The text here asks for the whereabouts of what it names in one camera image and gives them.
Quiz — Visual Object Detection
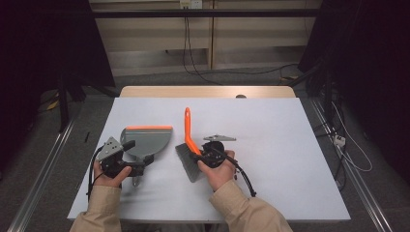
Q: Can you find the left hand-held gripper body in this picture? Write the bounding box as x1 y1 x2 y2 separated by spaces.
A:
95 136 146 179

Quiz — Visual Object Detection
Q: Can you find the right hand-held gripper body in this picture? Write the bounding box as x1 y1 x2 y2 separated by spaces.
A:
201 134 237 168

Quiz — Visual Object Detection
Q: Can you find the grey dustpan with orange edge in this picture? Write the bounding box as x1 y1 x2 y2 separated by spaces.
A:
120 125 174 188

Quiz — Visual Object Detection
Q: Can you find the orange brush with grey bristles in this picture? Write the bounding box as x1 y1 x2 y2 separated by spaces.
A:
174 106 203 184

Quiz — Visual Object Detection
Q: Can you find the person's right hand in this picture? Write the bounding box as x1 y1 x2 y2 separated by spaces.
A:
196 149 238 191

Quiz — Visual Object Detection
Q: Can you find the person's left hand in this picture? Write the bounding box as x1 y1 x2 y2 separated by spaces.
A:
93 160 132 189

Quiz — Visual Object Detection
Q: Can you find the black metal stand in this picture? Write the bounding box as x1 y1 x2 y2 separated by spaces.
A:
56 73 86 133
288 62 337 124

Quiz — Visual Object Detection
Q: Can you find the wooden table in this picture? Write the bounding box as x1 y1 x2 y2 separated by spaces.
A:
119 85 297 99

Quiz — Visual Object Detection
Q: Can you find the white table cover sheet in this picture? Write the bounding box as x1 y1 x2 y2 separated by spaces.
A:
67 97 351 223

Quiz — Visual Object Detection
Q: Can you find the white power strip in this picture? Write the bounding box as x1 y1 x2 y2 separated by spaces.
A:
333 134 347 148

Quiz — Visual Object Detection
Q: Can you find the dark curtain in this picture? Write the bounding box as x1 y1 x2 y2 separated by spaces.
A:
298 0 410 187
0 0 116 182

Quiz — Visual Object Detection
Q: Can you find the black horizontal bar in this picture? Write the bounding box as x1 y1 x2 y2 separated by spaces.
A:
91 9 323 18

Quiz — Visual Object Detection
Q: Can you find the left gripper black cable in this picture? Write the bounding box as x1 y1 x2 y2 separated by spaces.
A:
86 146 105 202

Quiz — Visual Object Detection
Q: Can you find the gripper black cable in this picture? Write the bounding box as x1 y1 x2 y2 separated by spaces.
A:
212 148 257 198
86 146 105 202

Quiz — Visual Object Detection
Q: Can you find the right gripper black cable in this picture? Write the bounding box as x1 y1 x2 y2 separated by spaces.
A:
212 148 257 198

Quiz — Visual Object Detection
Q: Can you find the aluminium floor rail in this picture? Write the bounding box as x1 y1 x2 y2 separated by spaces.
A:
7 109 83 232
308 98 395 232

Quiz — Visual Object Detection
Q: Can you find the black cable along floor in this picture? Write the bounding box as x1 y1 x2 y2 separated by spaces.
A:
196 63 299 76

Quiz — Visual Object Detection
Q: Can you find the hanging black cable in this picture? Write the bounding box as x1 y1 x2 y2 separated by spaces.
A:
182 6 224 86

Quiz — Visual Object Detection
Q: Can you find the black cable bundle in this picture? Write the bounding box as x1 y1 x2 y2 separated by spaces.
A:
317 122 347 188

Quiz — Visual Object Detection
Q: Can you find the white cable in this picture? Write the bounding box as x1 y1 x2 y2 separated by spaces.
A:
332 101 373 173

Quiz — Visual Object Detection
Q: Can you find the white wall socket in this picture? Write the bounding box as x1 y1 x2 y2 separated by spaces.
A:
179 0 203 10

